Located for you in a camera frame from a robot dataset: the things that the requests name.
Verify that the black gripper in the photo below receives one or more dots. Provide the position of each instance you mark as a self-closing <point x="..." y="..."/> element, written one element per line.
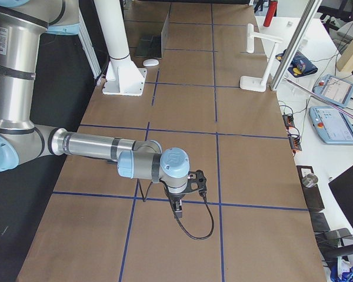
<point x="175" y="197"/>

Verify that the white computer mouse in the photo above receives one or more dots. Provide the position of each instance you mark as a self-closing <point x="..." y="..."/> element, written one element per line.
<point x="150" y="63"/>

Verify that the grey laptop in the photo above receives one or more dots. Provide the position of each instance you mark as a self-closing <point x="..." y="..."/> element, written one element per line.
<point x="153" y="46"/>

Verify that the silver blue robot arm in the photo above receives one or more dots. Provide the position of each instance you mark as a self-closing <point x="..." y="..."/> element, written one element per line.
<point x="21" y="25"/>

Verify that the black orange connector strip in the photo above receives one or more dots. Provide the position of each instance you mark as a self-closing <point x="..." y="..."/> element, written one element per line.
<point x="293" y="133"/>

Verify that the steel cup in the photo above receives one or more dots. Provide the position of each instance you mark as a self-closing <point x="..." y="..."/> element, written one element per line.
<point x="309" y="180"/>

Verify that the black box under cup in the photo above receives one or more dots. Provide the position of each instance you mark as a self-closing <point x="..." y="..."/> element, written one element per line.
<point x="312" y="195"/>

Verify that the blue teach pendant near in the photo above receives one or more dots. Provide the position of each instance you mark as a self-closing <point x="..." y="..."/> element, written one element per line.
<point x="332" y="126"/>

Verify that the blue teach pendant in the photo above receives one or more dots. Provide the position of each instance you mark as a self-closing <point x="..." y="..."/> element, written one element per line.
<point x="332" y="126"/>
<point x="335" y="90"/>

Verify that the blue yellow pouch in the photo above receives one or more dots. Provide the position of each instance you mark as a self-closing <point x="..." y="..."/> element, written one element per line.
<point x="301" y="66"/>

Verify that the blue teach pendant far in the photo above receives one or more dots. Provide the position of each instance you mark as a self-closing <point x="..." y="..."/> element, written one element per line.
<point x="335" y="90"/>

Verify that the red bottle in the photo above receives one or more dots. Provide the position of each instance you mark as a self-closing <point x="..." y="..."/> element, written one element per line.
<point x="272" y="8"/>

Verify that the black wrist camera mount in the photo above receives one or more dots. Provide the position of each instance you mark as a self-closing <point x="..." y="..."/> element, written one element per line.
<point x="197" y="182"/>

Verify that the white camera stand column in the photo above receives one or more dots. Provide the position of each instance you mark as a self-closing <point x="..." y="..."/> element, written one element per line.
<point x="122" y="77"/>

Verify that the aluminium frame post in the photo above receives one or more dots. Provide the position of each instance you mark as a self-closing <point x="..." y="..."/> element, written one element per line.
<point x="306" y="18"/>

